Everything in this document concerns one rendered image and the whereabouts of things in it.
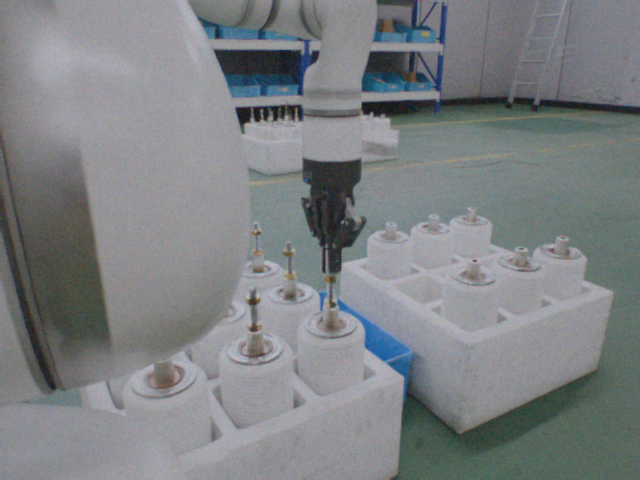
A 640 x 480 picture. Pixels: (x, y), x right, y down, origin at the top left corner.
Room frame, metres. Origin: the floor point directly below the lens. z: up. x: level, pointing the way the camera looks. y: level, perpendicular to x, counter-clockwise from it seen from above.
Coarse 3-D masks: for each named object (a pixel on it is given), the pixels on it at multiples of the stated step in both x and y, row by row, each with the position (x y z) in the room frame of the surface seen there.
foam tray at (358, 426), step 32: (96, 384) 0.58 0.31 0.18; (384, 384) 0.58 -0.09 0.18; (224, 416) 0.52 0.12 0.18; (288, 416) 0.52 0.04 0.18; (320, 416) 0.52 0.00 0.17; (352, 416) 0.55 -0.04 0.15; (384, 416) 0.58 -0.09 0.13; (224, 448) 0.46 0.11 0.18; (256, 448) 0.48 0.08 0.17; (288, 448) 0.50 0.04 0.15; (320, 448) 0.52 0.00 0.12; (352, 448) 0.55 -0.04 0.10; (384, 448) 0.58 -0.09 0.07
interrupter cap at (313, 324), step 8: (320, 312) 0.66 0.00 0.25; (344, 312) 0.65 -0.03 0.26; (312, 320) 0.63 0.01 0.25; (320, 320) 0.64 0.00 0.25; (344, 320) 0.63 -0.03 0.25; (352, 320) 0.63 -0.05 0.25; (312, 328) 0.61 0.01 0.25; (320, 328) 0.61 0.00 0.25; (336, 328) 0.61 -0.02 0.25; (344, 328) 0.61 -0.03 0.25; (352, 328) 0.61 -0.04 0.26; (320, 336) 0.59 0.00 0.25; (328, 336) 0.59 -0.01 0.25; (336, 336) 0.59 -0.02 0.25; (344, 336) 0.59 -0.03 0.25
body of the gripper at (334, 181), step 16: (304, 160) 0.61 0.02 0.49; (304, 176) 0.61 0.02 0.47; (320, 176) 0.59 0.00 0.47; (336, 176) 0.59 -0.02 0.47; (352, 176) 0.60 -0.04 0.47; (320, 192) 0.63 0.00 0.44; (336, 192) 0.59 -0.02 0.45; (352, 192) 0.60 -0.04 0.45; (336, 208) 0.59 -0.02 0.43; (336, 224) 0.60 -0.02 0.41
